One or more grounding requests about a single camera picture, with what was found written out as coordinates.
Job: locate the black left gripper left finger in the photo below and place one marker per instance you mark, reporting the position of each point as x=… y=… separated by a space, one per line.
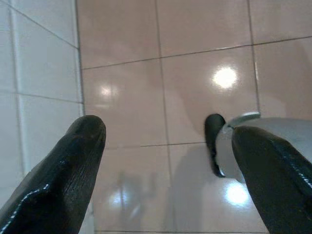
x=61 y=175

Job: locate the grey black robot foot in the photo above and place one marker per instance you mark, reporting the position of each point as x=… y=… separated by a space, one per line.
x=287 y=131

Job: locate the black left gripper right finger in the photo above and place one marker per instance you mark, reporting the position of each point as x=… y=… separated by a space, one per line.
x=275 y=185

